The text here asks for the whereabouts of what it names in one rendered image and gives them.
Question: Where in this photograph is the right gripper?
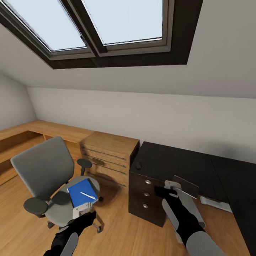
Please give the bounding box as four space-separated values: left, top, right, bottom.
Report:
154 186 177 198

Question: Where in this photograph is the mouse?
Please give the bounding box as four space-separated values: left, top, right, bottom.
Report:
135 162 142 169

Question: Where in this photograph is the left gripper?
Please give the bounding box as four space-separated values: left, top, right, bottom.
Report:
68 211 96 231

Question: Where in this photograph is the folder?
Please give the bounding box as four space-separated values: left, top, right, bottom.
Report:
67 179 98 208

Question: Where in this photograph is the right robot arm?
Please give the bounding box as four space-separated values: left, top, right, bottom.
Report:
154 180 227 256

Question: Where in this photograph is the desktop computer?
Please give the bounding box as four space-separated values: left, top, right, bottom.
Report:
173 188 206 244

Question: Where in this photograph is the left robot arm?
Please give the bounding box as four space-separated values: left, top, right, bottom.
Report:
43 202 96 256

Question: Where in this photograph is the swivel chair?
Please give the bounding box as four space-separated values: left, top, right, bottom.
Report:
11 136 103 234

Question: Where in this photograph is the notebook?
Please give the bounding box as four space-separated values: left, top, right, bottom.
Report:
171 176 199 199

